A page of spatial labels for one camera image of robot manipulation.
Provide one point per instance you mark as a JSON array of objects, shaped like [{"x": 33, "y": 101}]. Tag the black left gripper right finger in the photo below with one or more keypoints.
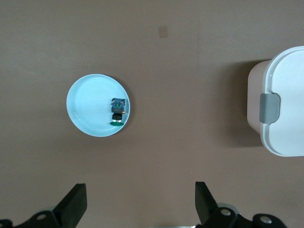
[{"x": 209, "y": 209}]

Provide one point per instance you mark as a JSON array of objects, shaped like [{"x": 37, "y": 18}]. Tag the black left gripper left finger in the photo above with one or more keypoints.
[{"x": 71, "y": 204}]

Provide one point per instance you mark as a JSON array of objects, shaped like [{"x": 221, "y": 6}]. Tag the light blue round plate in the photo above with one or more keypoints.
[{"x": 90, "y": 107}]

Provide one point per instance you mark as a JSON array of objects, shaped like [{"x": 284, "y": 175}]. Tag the white lidded food container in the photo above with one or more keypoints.
[{"x": 289, "y": 95}]

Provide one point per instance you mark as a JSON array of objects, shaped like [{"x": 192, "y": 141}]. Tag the green push button switch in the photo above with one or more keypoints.
[{"x": 117, "y": 109}]

